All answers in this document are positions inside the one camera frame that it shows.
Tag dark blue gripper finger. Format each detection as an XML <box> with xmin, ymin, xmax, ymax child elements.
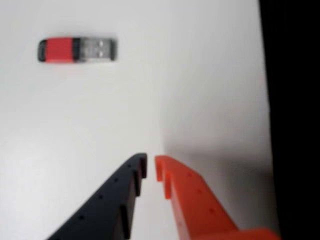
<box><xmin>46</xmin><ymin>152</ymin><xmax>149</xmax><ymax>240</ymax></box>

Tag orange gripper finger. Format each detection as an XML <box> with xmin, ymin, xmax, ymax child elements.
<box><xmin>154</xmin><ymin>155</ymin><xmax>283</xmax><ymax>240</ymax></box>

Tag red and black usb stick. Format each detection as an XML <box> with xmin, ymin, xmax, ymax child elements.
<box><xmin>37</xmin><ymin>35</ymin><xmax>119</xmax><ymax>65</ymax></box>

